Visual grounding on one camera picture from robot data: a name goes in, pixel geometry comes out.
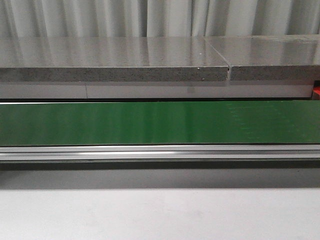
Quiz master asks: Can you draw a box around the grey stone counter slab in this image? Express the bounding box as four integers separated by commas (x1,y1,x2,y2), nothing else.
0,37,228,82

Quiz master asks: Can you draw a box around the white cabinet front panel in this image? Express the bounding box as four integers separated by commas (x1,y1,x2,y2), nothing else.
0,80,314,100

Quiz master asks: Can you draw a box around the green conveyor belt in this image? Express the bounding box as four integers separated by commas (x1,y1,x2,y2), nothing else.
0,100,320,146

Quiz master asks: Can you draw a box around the red object at edge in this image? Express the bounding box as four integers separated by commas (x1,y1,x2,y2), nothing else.
312,86,320,100

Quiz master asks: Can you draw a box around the grey pleated curtain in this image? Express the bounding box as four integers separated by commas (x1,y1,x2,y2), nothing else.
0,0,320,38

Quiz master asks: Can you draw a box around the aluminium conveyor side rail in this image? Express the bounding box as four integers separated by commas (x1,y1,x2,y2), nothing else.
0,144,320,164

